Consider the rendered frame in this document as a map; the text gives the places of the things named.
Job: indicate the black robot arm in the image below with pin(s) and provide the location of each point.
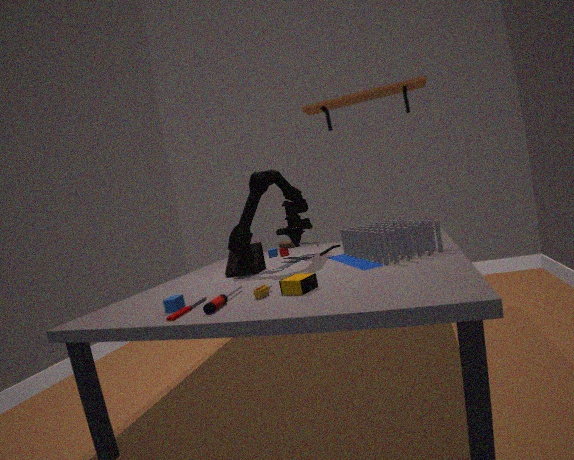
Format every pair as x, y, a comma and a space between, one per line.
240, 237

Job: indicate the red and black screwdriver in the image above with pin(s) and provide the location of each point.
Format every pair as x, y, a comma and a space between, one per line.
217, 302

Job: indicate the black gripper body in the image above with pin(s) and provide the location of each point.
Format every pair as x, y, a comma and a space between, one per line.
289, 229

